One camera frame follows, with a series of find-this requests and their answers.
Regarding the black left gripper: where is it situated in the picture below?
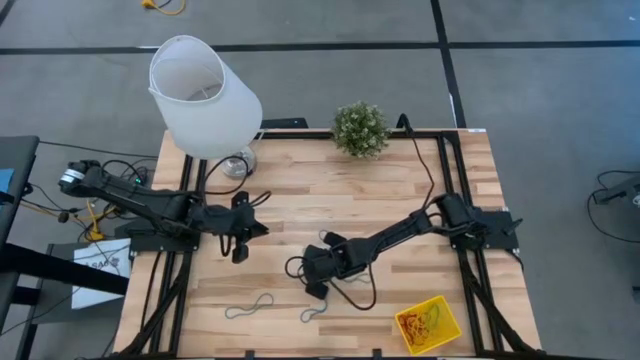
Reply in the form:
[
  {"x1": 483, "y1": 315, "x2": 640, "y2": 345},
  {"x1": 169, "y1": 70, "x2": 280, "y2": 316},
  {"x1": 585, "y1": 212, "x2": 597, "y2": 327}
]
[{"x1": 192, "y1": 190, "x2": 271, "y2": 265}]

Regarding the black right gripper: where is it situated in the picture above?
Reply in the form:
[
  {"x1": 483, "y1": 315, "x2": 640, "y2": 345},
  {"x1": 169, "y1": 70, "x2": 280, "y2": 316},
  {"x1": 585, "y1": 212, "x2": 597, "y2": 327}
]
[{"x1": 299, "y1": 231, "x2": 371, "y2": 300}]

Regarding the red rubber band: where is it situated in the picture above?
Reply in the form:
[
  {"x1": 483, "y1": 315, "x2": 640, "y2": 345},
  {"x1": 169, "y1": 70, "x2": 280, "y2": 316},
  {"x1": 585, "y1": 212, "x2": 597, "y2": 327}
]
[
  {"x1": 403, "y1": 319, "x2": 432, "y2": 350},
  {"x1": 399, "y1": 312, "x2": 429, "y2": 349}
]

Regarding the yellow plastic mesh bin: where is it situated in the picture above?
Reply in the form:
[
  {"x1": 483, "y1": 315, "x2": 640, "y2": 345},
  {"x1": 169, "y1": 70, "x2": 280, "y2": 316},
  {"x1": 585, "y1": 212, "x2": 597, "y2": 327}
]
[{"x1": 393, "y1": 294, "x2": 463, "y2": 357}]

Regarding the black box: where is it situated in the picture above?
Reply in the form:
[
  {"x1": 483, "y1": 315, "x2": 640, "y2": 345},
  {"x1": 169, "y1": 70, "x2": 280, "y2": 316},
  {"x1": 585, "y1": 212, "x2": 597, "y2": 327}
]
[{"x1": 260, "y1": 117, "x2": 309, "y2": 131}]

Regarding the white shade silver table lamp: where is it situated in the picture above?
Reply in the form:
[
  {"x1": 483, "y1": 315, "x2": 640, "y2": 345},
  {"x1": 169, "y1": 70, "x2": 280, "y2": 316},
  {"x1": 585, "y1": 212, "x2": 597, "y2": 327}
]
[{"x1": 148, "y1": 34, "x2": 264, "y2": 179}]

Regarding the green plant in black pot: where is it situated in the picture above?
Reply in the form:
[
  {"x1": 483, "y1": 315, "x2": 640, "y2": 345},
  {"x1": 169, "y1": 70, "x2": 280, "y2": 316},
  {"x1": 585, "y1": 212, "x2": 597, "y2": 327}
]
[{"x1": 330, "y1": 101, "x2": 392, "y2": 160}]

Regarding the white paper sheet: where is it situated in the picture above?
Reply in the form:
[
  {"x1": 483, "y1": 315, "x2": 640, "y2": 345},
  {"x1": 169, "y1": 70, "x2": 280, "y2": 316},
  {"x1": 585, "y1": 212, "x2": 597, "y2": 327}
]
[{"x1": 71, "y1": 238, "x2": 132, "y2": 310}]

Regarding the black desk bar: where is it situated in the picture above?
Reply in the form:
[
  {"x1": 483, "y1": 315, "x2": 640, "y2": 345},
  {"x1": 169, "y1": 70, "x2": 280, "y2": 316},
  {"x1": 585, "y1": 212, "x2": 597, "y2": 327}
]
[{"x1": 0, "y1": 242, "x2": 130, "y2": 296}]

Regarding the grey desk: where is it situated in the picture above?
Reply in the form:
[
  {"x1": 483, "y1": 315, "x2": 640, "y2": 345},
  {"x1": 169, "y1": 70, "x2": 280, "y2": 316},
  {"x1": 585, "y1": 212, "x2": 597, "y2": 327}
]
[{"x1": 0, "y1": 134, "x2": 41, "y2": 246}]

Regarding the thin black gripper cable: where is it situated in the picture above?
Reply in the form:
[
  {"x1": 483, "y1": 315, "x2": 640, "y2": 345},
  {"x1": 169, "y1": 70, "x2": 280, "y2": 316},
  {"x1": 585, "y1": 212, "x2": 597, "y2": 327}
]
[{"x1": 283, "y1": 254, "x2": 309, "y2": 282}]

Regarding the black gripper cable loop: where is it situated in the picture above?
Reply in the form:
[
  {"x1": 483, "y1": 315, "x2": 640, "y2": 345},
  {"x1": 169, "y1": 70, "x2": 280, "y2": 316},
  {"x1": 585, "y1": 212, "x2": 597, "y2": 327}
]
[
  {"x1": 201, "y1": 154, "x2": 274, "y2": 207},
  {"x1": 329, "y1": 261, "x2": 378, "y2": 312}
]

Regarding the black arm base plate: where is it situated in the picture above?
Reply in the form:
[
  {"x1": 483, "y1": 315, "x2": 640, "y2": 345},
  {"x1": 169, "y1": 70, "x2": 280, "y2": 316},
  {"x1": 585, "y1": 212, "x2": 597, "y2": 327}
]
[
  {"x1": 446, "y1": 208, "x2": 522, "y2": 252},
  {"x1": 127, "y1": 219, "x2": 202, "y2": 254}
]

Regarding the black aluminium rig frame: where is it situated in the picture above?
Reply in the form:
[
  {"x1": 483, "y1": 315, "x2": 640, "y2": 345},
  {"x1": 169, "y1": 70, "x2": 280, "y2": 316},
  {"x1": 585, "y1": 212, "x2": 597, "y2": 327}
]
[{"x1": 113, "y1": 128, "x2": 544, "y2": 360}]

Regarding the long black arm cable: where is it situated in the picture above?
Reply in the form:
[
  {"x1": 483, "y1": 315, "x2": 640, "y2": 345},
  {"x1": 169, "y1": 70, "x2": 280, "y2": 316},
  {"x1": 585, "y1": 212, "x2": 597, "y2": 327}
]
[{"x1": 396, "y1": 112, "x2": 436, "y2": 211}]

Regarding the yellow floor cable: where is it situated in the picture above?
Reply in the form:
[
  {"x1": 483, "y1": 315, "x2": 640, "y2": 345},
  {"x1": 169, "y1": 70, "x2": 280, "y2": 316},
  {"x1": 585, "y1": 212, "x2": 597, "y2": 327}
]
[
  {"x1": 84, "y1": 199, "x2": 119, "y2": 242},
  {"x1": 141, "y1": 0, "x2": 187, "y2": 16}
]

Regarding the black floor cable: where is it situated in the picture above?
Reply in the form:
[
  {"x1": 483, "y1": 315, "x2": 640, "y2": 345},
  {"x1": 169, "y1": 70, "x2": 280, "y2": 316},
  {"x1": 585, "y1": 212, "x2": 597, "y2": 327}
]
[
  {"x1": 585, "y1": 169, "x2": 640, "y2": 246},
  {"x1": 38, "y1": 139, "x2": 160, "y2": 161}
]

